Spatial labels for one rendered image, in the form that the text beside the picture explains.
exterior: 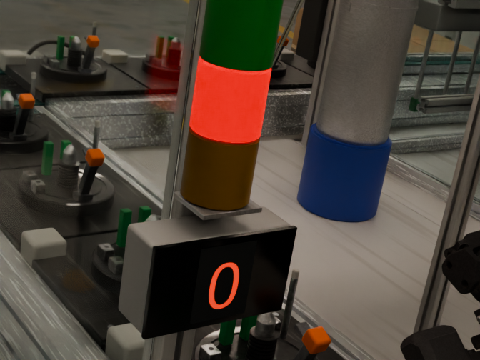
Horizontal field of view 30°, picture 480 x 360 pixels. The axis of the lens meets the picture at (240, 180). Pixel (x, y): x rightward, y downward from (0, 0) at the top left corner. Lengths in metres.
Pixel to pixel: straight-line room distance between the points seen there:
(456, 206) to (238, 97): 0.44
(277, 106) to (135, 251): 1.47
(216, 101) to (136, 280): 0.14
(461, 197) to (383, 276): 0.55
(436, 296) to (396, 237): 0.65
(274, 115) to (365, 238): 0.53
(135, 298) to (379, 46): 1.03
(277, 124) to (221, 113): 1.49
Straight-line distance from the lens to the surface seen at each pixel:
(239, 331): 1.01
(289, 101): 2.08
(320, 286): 1.43
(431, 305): 1.03
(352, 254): 1.56
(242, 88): 0.59
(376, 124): 1.63
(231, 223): 0.65
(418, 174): 1.94
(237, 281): 0.65
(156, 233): 0.62
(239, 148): 0.60
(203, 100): 0.60
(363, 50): 1.59
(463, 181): 0.97
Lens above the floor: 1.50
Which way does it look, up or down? 21 degrees down
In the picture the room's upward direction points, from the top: 9 degrees clockwise
